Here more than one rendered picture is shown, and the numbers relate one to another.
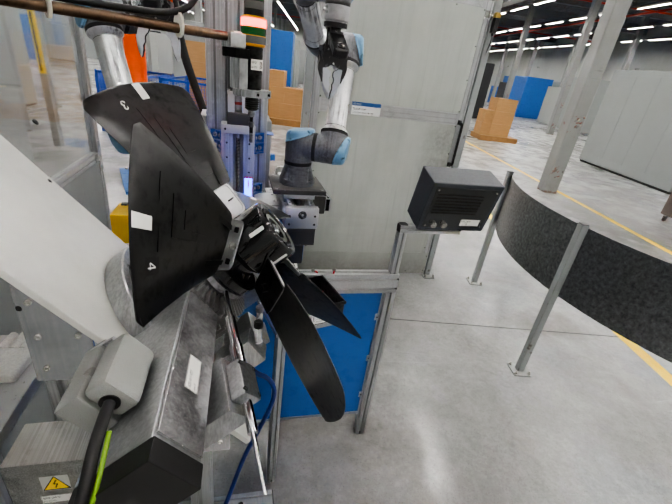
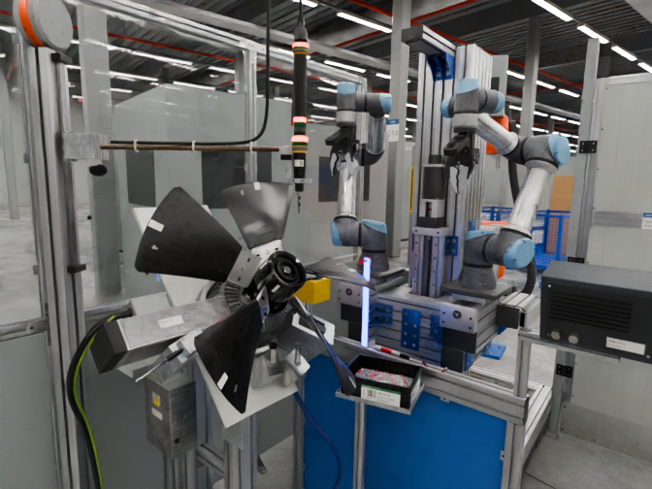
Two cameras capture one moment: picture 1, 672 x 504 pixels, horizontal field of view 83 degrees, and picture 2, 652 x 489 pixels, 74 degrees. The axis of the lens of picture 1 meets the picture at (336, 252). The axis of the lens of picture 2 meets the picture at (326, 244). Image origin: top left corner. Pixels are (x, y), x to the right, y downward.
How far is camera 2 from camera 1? 86 cm
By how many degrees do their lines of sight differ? 55
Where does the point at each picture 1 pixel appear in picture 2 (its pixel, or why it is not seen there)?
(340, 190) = not seen: hidden behind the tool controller
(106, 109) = (231, 194)
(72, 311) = (171, 287)
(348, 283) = (458, 389)
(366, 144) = not seen: outside the picture
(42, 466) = (153, 383)
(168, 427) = (126, 323)
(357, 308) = (475, 431)
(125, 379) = (140, 305)
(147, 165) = (172, 204)
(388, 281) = (509, 405)
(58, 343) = not seen: hidden behind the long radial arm
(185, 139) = (266, 211)
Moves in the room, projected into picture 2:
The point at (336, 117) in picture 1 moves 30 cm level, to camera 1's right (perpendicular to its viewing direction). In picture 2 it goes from (514, 217) to (603, 225)
